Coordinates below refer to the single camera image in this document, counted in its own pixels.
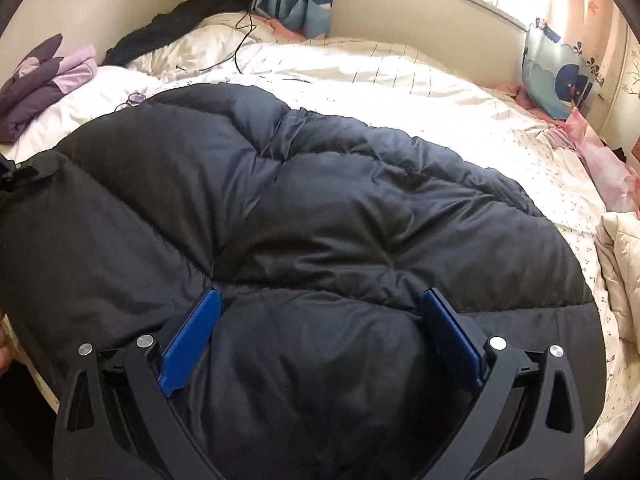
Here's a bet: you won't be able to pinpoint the purple folded cloth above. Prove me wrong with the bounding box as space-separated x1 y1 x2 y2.
0 34 98 143

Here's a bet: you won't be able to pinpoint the cream quilt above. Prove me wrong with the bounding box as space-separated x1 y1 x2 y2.
595 210 640 341

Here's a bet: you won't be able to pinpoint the white floral bed sheet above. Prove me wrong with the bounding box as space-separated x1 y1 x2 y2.
480 85 636 471

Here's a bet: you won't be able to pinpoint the black clothes pile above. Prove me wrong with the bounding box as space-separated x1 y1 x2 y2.
102 0 256 68

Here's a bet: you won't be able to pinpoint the black down jacket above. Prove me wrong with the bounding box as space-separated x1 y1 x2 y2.
0 82 608 480

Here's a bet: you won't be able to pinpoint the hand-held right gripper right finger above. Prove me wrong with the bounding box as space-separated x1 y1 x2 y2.
420 287 586 480

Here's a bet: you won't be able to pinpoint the white wardrobe with tree decal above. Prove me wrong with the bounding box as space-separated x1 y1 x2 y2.
600 25 640 161

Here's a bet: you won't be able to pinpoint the black cable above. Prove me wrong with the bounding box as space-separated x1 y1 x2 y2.
175 0 266 78

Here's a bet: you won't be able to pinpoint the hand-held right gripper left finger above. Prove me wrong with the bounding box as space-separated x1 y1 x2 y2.
51 287 223 480

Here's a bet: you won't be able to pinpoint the pink curtain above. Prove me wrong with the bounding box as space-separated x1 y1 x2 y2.
545 0 631 86

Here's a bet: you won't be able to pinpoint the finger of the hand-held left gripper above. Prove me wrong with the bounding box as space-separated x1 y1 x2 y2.
0 152 57 193

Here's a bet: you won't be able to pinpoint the pink floral quilt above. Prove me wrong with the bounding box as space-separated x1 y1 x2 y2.
565 107 638 213

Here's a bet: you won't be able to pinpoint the eyeglasses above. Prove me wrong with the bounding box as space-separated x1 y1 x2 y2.
116 91 148 111

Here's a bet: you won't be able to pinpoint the beige bay window panel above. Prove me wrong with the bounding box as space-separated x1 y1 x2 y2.
330 0 531 86

